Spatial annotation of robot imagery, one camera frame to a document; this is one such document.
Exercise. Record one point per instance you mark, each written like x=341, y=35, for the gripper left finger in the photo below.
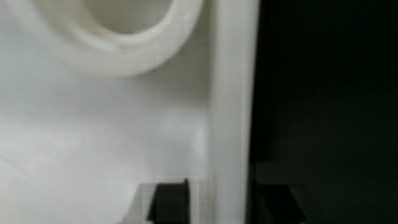
x=165, y=202

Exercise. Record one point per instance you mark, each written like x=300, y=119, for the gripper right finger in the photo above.
x=276, y=208

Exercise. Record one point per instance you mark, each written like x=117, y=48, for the white square tabletop tray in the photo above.
x=126, y=75

